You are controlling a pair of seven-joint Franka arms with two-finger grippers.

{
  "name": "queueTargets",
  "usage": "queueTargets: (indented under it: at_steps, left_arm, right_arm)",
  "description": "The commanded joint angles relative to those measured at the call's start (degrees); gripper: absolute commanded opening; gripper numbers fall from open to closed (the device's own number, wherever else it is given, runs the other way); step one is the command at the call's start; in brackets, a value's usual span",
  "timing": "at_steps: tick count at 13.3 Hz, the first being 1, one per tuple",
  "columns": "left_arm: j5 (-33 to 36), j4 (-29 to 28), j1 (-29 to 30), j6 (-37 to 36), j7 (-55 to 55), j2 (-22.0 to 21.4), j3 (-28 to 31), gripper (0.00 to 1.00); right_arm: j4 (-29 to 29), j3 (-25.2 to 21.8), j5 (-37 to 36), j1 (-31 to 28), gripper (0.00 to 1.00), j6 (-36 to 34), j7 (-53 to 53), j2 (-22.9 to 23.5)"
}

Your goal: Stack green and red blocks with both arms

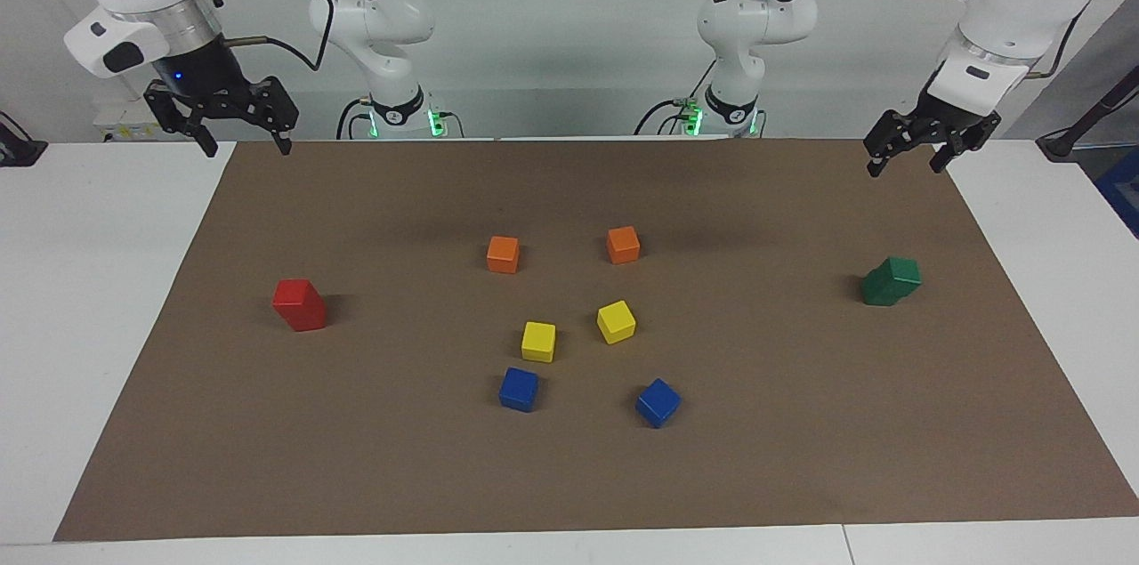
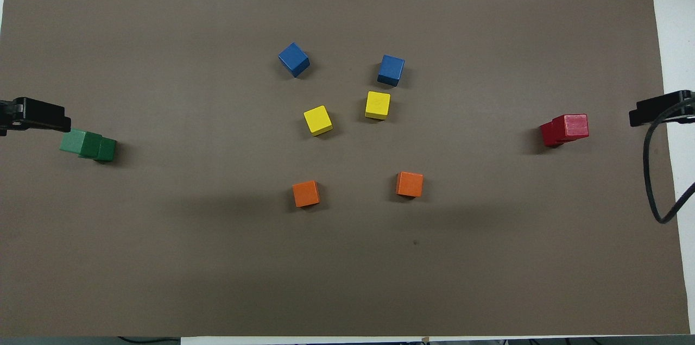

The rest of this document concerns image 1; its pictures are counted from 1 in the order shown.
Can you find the blue crate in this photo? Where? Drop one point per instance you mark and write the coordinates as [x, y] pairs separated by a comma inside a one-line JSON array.
[[1123, 191]]

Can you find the green wooden block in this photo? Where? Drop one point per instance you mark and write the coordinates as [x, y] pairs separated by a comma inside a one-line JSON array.
[[876, 294], [903, 273]]

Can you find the yellow wooden block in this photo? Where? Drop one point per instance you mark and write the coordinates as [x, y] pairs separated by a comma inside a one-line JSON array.
[[616, 322], [538, 343]]

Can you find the blue wooden block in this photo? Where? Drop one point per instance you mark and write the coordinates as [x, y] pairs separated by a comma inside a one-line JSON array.
[[518, 391], [658, 403]]

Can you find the white power strip box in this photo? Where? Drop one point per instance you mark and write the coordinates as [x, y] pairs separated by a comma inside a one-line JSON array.
[[120, 125]]

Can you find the orange wooden block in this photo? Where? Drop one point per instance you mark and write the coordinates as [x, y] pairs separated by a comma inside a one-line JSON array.
[[503, 255], [623, 246]]

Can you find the black device base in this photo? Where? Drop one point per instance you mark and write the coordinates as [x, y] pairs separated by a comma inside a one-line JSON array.
[[18, 151]]

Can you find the black stand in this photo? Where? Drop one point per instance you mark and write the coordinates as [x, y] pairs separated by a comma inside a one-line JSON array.
[[1059, 145]]

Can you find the brown table mat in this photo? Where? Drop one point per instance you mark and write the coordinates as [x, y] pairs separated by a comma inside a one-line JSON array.
[[801, 458]]

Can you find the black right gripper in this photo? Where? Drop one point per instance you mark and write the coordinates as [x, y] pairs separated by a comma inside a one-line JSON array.
[[200, 76]]

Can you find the red wooden block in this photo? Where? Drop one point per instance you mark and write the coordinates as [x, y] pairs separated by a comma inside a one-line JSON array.
[[294, 291], [311, 323]]

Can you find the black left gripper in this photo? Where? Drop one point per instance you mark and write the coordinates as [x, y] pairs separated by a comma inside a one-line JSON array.
[[943, 116]]

